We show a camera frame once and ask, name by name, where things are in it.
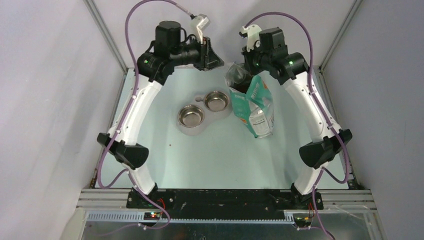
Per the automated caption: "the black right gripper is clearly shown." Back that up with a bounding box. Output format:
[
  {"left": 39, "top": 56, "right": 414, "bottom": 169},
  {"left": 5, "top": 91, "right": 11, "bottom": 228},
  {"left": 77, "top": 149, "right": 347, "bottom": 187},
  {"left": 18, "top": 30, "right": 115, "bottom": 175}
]
[{"left": 241, "top": 40, "right": 273, "bottom": 77}]

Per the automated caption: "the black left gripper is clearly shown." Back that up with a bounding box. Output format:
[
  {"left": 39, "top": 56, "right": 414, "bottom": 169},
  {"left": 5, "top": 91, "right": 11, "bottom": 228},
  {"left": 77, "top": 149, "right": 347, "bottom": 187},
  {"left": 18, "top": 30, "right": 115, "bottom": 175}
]
[{"left": 170, "top": 34, "right": 224, "bottom": 72}]

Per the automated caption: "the teal pet food bag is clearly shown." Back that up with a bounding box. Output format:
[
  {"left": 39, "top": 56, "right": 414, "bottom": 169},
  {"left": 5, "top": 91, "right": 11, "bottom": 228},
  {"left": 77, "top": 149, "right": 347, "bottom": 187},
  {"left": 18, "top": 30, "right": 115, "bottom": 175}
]
[{"left": 225, "top": 63, "right": 274, "bottom": 138}]

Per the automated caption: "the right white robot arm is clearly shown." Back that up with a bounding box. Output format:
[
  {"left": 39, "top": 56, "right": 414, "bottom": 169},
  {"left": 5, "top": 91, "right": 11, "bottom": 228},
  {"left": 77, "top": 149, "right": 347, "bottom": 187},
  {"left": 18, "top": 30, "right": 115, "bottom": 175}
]
[{"left": 239, "top": 24, "right": 352, "bottom": 209}]

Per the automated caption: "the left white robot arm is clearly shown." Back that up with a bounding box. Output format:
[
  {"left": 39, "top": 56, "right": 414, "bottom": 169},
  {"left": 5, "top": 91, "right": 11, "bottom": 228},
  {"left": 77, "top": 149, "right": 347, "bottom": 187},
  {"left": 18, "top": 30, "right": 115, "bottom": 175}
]
[{"left": 97, "top": 16, "right": 224, "bottom": 208}]

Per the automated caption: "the right steel bowl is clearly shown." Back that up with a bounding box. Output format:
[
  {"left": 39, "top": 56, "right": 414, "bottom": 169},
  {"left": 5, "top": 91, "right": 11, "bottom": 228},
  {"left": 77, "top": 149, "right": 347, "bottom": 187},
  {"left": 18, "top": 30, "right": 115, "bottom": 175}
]
[{"left": 203, "top": 90, "right": 229, "bottom": 112}]

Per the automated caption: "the steel bowl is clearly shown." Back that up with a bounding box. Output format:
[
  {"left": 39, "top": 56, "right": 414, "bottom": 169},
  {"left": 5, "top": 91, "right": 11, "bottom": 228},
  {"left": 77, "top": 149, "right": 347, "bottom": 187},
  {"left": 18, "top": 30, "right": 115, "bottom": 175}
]
[
  {"left": 177, "top": 104, "right": 205, "bottom": 128},
  {"left": 203, "top": 90, "right": 229, "bottom": 112}
]

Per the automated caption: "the grey double bowl stand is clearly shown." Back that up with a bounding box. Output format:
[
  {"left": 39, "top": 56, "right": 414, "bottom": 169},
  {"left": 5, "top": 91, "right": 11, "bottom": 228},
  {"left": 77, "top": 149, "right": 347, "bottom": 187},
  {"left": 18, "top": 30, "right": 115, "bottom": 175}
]
[{"left": 176, "top": 90, "right": 233, "bottom": 136}]

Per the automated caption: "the left steel bowl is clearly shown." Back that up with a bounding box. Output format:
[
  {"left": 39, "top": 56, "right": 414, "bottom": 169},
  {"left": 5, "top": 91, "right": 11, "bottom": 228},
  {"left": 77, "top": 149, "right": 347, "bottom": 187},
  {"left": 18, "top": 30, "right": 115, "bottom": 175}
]
[{"left": 177, "top": 104, "right": 205, "bottom": 128}]

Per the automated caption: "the right controller board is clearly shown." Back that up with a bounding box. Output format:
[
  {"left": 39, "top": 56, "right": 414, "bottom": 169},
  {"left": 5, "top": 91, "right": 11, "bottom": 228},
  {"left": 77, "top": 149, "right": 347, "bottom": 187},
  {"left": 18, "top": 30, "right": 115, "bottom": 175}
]
[{"left": 293, "top": 216, "right": 313, "bottom": 230}]

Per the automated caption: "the controller board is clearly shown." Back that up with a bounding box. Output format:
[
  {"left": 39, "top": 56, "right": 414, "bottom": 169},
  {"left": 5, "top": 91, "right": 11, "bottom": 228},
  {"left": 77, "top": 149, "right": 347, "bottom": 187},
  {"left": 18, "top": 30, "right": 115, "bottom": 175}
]
[
  {"left": 293, "top": 216, "right": 313, "bottom": 230},
  {"left": 143, "top": 211, "right": 162, "bottom": 221}
]

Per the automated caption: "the left controller board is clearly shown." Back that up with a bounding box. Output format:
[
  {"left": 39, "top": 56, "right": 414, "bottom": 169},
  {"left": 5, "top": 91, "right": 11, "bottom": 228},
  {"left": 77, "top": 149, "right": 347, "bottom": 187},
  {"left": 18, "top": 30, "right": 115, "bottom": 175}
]
[{"left": 143, "top": 211, "right": 162, "bottom": 221}]

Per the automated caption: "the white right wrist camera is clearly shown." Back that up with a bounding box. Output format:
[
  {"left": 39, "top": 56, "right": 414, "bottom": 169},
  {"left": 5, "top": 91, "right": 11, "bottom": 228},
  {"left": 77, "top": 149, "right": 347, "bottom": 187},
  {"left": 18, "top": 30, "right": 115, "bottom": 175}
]
[{"left": 239, "top": 24, "right": 262, "bottom": 52}]

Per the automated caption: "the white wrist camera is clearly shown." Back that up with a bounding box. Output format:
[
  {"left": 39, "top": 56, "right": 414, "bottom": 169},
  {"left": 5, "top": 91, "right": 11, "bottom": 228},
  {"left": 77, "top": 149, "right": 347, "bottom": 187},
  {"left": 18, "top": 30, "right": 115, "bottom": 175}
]
[
  {"left": 239, "top": 24, "right": 262, "bottom": 52},
  {"left": 190, "top": 14, "right": 210, "bottom": 44}
]

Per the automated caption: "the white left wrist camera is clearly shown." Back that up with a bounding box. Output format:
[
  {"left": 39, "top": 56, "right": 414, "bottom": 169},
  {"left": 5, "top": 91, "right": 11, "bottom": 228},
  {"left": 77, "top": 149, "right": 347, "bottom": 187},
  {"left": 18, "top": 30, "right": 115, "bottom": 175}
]
[{"left": 190, "top": 14, "right": 210, "bottom": 44}]

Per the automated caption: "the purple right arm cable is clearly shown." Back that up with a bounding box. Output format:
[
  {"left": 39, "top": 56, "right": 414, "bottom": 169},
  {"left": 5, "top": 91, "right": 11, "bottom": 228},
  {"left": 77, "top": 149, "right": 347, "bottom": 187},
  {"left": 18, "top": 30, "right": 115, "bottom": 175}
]
[{"left": 244, "top": 11, "right": 351, "bottom": 240}]

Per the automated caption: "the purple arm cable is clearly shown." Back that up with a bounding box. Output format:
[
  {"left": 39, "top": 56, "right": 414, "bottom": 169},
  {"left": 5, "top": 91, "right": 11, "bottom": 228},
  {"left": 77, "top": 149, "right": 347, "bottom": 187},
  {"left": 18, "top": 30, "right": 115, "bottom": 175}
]
[
  {"left": 95, "top": 0, "right": 196, "bottom": 231},
  {"left": 244, "top": 11, "right": 351, "bottom": 240}
]

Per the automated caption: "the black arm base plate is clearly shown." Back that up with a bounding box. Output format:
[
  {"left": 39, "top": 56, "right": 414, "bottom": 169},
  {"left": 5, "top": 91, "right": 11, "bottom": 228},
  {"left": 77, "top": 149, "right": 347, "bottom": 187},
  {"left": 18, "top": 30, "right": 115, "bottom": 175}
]
[{"left": 126, "top": 188, "right": 324, "bottom": 220}]

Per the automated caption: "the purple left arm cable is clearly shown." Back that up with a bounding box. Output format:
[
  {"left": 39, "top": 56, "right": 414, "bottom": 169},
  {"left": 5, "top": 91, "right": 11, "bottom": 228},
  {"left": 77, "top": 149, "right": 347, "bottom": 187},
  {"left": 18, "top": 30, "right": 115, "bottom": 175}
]
[{"left": 95, "top": 0, "right": 196, "bottom": 231}]

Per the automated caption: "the aluminium frame rail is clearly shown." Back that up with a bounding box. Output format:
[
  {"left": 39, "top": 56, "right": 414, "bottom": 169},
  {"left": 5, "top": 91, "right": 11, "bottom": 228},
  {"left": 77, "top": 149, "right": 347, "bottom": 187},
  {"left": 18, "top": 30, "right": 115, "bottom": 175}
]
[{"left": 77, "top": 189, "right": 377, "bottom": 224}]

